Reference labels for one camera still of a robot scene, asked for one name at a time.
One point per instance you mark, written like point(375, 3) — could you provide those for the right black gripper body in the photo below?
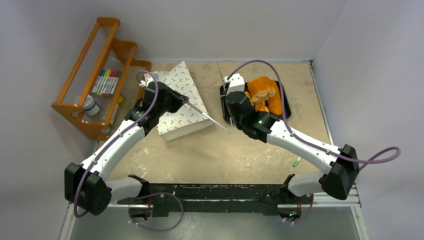
point(231, 108)

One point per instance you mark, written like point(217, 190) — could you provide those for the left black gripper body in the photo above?
point(171, 105)

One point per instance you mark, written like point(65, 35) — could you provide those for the large fake bread loaf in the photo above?
point(261, 89)

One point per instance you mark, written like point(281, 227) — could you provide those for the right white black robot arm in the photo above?
point(335, 176)

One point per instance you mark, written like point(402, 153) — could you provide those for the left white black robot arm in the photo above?
point(85, 183)

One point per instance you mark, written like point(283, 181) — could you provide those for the black plastic tray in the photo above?
point(226, 114)

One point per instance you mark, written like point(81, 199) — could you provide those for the green tipped white marker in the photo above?
point(296, 162)

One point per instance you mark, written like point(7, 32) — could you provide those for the set of coloured markers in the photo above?
point(106, 82)

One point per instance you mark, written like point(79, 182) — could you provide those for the orange wooden shelf rack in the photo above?
point(102, 50)

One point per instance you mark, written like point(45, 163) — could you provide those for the white blue tape roll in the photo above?
point(90, 106)

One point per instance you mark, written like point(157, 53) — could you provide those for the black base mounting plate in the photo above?
point(266, 199)

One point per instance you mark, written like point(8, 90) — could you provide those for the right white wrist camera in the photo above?
point(236, 83)

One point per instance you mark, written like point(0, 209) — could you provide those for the aluminium rail frame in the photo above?
point(87, 187)

